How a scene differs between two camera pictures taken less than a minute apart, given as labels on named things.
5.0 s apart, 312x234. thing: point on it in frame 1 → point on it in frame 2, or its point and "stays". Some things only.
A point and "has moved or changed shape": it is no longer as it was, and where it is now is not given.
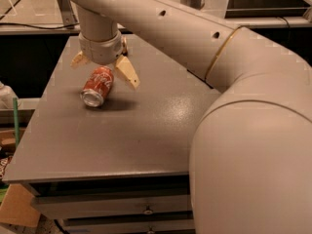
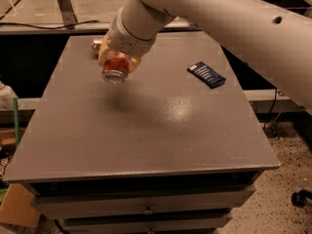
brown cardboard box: x=17 y=207 stays
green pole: x=16 y=122 stays
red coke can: x=97 y=87 has moved or changed shape
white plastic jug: x=7 y=96 stays
